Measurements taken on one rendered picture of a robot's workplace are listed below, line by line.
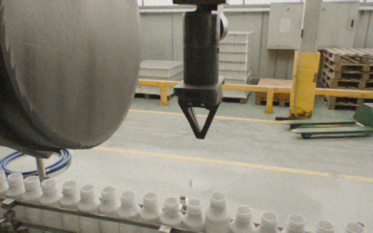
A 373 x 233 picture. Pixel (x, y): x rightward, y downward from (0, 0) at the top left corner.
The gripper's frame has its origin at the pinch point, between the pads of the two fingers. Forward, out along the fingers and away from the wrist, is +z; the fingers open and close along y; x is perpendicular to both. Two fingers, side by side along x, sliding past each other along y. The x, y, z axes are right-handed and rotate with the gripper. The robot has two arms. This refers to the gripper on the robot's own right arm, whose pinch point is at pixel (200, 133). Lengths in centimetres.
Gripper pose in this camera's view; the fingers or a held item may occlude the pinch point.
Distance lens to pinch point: 52.2
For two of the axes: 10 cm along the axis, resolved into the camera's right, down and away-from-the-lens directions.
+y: 2.5, -3.1, 9.2
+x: -9.7, -0.7, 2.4
